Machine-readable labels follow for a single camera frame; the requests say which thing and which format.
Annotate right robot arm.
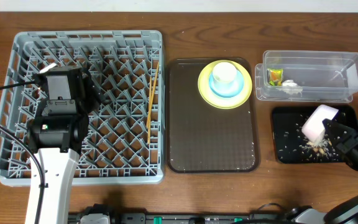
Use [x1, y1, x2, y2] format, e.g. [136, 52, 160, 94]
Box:
[287, 118, 358, 224]

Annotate white tissue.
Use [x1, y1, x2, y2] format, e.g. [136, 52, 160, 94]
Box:
[282, 80, 303, 95]

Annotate black tray bin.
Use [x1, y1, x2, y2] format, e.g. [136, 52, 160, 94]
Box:
[271, 106, 342, 164]

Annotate white cup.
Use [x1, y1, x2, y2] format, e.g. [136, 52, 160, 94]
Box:
[212, 62, 237, 93]

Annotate light blue bowl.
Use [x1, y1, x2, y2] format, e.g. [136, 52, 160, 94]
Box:
[209, 70, 244, 98]

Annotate yellow plate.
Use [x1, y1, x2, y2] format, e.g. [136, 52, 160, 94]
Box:
[198, 60, 252, 110]

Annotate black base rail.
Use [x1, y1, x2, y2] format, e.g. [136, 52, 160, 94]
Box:
[68, 203, 291, 224]

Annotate yellow green snack wrapper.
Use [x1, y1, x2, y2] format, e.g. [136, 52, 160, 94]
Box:
[267, 68, 283, 86]

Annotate white bowl with food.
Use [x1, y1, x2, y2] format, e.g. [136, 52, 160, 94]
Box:
[301, 105, 339, 143]

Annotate dark brown serving tray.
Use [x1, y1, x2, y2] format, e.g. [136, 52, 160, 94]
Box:
[165, 58, 260, 173]

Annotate spilled rice and shells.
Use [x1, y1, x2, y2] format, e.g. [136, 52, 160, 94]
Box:
[273, 116, 342, 164]

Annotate clear plastic container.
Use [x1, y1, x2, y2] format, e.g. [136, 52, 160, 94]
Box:
[254, 50, 358, 103]

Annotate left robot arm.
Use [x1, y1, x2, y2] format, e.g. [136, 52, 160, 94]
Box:
[25, 66, 104, 223]

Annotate grey dishwasher rack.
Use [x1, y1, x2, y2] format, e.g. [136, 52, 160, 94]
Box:
[0, 30, 165, 185]

